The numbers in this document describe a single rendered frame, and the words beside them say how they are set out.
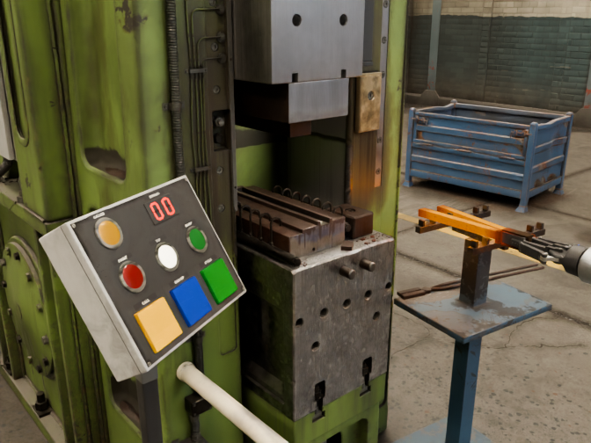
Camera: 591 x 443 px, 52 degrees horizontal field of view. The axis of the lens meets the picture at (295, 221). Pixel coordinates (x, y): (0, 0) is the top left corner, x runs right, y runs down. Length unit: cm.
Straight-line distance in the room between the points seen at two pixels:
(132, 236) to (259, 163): 99
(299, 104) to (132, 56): 40
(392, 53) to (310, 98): 50
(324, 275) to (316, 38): 59
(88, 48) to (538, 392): 219
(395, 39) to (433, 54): 884
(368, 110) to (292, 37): 47
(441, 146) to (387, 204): 347
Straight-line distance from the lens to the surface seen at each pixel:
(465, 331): 184
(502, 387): 284
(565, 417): 275
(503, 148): 522
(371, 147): 190
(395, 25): 193
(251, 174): 204
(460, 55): 1045
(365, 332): 180
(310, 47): 149
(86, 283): 106
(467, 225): 178
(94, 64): 175
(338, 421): 188
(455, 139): 541
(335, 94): 156
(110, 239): 108
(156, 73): 142
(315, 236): 161
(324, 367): 172
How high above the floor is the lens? 152
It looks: 19 degrees down
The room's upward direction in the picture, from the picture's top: straight up
